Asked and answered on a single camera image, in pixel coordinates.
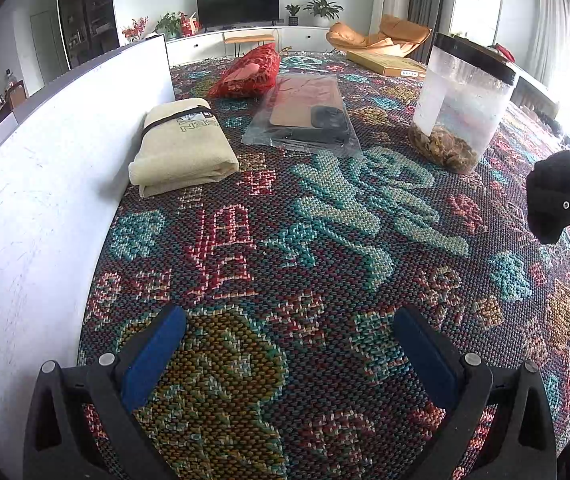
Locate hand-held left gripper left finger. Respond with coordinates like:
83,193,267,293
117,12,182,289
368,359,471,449
22,304,188,480

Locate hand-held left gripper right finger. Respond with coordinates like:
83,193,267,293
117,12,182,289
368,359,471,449
394,305,558,480

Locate black knitted cloth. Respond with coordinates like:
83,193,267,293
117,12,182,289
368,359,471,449
526,150,570,246

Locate printed woven blanket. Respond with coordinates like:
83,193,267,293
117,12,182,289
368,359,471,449
78,50,570,480

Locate clear jar with black lid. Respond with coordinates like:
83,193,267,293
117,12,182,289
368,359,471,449
409,32,518,176

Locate white board panel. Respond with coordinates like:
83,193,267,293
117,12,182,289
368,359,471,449
0,34,177,466

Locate beige folded towel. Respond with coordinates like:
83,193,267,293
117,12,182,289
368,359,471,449
129,97,240,199

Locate flat yellow cardboard box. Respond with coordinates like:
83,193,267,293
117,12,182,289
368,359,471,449
346,50,428,79

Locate orange lounge chair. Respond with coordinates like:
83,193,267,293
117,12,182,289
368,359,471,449
326,14,432,59

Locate clear plastic bag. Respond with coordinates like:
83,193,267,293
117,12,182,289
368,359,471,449
242,72,363,162

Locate red mesh bag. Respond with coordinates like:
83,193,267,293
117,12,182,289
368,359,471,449
207,43,282,100

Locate white television cabinet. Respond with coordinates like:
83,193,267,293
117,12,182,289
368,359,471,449
165,25,347,67

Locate red flowers in vase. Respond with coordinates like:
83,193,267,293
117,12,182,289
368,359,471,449
122,18,147,44

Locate white door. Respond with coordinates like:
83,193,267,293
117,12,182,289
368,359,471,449
30,10,64,82

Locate wooden stool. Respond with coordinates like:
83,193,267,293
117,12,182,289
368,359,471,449
223,34,277,59

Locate green plant with red decoration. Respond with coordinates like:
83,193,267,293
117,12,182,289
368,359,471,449
155,11,201,39

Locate large green potted plant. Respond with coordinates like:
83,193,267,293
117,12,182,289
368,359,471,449
304,0,345,27

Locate dark display cabinet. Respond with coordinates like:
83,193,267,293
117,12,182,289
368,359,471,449
56,0,119,72

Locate black television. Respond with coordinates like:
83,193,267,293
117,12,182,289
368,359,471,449
196,0,282,29

